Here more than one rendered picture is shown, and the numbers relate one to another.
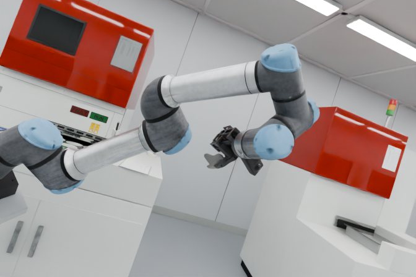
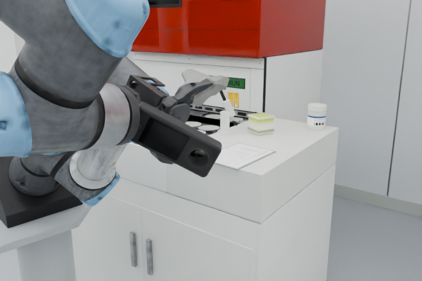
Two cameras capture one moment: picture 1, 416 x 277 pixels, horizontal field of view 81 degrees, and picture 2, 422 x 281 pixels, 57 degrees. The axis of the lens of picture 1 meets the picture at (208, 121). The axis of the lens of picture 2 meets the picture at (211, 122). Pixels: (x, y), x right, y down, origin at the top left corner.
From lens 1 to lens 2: 0.70 m
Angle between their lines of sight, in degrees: 50
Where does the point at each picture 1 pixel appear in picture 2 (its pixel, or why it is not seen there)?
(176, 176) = not seen: outside the picture
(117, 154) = (94, 153)
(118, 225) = (223, 248)
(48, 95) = (176, 70)
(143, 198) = (243, 207)
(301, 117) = (31, 29)
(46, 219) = (151, 231)
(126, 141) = not seen: hidden behind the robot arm
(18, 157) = (36, 167)
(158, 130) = not seen: hidden behind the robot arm
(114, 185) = (202, 187)
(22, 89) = (154, 71)
